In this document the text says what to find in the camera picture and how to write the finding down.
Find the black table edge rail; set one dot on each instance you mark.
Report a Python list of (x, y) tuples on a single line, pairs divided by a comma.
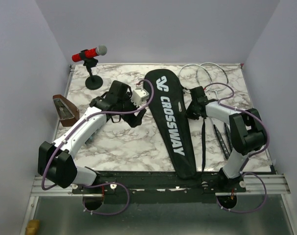
[(127, 187)]

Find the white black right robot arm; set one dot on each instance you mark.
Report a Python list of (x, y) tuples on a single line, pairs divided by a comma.
[(249, 136)]

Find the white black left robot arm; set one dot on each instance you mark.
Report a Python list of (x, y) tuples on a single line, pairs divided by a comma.
[(56, 160)]

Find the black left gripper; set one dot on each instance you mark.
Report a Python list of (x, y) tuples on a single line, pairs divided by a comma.
[(133, 121)]

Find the brown wooden metronome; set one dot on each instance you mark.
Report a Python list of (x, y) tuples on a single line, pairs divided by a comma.
[(67, 112)]

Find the brass floor fitting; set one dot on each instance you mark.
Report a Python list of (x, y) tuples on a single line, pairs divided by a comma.
[(32, 227)]

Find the red microphone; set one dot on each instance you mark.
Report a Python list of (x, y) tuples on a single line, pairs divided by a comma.
[(101, 50)]

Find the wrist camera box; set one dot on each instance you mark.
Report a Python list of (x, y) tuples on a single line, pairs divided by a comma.
[(139, 96), (198, 95)]

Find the black racket bag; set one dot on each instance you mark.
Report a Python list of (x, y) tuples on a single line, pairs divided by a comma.
[(169, 112)]

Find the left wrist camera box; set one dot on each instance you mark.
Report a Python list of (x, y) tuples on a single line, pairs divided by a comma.
[(139, 96)]

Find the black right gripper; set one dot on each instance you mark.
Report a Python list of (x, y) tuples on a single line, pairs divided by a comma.
[(189, 114)]

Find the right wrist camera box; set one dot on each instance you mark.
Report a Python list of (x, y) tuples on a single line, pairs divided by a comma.
[(198, 95)]

